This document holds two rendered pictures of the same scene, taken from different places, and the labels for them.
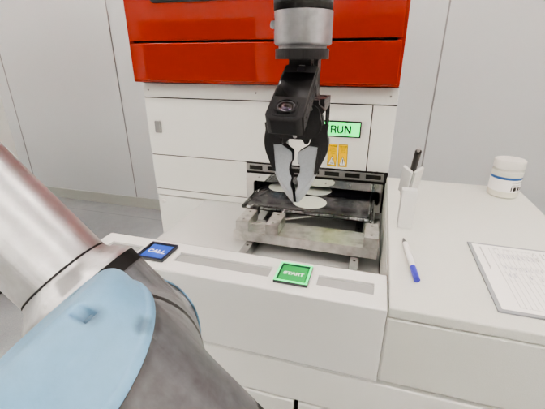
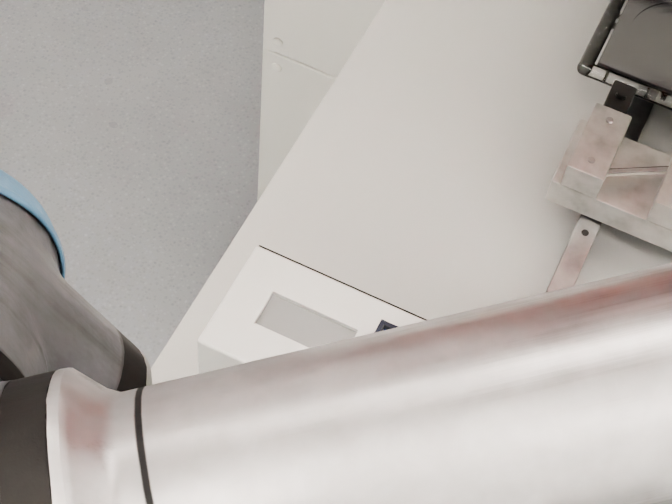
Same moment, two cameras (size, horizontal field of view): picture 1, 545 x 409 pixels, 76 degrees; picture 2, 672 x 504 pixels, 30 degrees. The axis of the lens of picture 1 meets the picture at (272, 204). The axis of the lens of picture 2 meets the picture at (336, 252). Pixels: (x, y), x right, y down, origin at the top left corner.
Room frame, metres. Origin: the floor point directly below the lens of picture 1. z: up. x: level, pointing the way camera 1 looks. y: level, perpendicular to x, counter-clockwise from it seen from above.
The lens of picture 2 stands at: (0.14, 0.25, 1.76)
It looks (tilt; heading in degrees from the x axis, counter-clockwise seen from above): 57 degrees down; 3
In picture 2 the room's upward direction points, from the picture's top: 8 degrees clockwise
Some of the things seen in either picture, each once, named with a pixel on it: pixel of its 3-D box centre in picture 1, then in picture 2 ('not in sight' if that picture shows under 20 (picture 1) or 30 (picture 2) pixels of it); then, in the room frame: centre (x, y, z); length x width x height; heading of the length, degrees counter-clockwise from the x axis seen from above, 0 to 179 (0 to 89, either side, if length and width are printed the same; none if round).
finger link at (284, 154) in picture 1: (289, 168); not in sight; (0.51, -0.02, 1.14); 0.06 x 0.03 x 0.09; 164
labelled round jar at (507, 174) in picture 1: (506, 177); not in sight; (0.86, -0.60, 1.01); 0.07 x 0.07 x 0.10
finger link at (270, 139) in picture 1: (281, 141); not in sight; (0.49, -0.01, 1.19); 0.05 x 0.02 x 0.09; 74
